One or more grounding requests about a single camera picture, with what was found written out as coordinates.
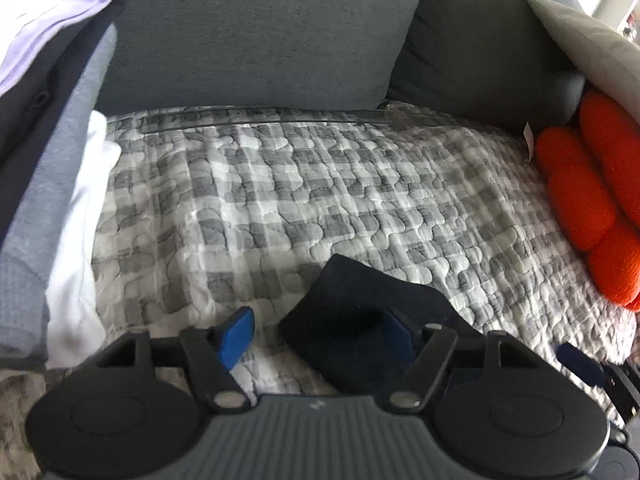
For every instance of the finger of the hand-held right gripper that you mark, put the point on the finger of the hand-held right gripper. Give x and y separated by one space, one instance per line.
580 362

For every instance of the white folded garment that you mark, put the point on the white folded garment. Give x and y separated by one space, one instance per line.
80 240

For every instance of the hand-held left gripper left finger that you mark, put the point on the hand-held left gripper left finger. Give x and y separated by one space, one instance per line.
240 335

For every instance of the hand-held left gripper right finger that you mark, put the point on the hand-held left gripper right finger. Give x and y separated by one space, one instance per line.
400 332

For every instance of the grey sofa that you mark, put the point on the grey sofa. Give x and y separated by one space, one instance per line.
260 35

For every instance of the grey checked quilt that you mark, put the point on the grey checked quilt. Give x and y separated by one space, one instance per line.
300 185

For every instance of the black garment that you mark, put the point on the black garment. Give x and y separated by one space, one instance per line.
350 305

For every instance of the lavender folded cloth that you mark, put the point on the lavender folded cloth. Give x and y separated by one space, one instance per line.
55 25

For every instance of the dark folded garment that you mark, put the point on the dark folded garment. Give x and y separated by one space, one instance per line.
40 90

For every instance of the white pillow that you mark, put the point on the white pillow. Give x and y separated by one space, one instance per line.
590 40

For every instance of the pile of folded clothes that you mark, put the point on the pile of folded clothes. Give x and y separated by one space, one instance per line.
45 200

